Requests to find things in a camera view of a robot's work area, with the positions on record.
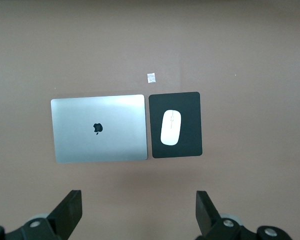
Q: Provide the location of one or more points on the white computer mouse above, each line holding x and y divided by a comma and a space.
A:
170, 135

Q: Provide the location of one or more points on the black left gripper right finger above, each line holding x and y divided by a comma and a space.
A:
206, 212

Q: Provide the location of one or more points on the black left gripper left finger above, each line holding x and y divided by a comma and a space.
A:
65, 212

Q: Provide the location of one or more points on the black mouse pad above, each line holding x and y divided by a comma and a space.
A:
190, 145

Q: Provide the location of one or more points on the silver closed laptop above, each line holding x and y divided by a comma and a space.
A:
77, 137

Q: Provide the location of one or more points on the small white paper scrap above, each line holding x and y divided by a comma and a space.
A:
151, 78

